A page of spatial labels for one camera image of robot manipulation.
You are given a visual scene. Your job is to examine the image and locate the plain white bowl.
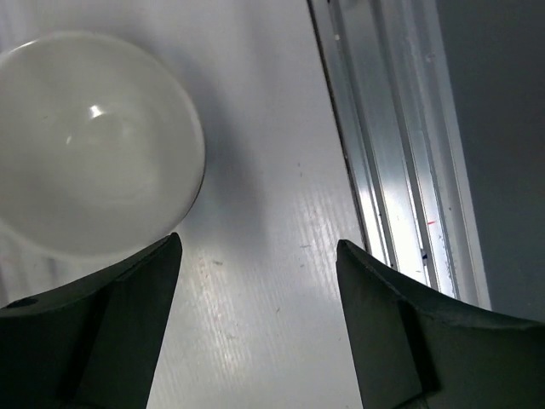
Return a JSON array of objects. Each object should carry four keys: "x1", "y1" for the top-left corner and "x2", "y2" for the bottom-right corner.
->
[{"x1": 1, "y1": 31, "x2": 206, "y2": 259}]

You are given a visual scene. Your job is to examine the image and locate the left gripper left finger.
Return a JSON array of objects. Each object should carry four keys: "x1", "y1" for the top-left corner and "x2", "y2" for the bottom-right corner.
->
[{"x1": 1, "y1": 233, "x2": 182, "y2": 408}]

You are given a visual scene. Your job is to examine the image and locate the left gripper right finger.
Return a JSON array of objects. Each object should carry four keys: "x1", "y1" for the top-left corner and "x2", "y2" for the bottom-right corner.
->
[{"x1": 336, "y1": 240, "x2": 544, "y2": 408}]

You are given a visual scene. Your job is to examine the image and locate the aluminium table rail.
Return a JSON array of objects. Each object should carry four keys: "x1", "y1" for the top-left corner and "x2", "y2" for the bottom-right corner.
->
[{"x1": 309, "y1": 1, "x2": 491, "y2": 309}]

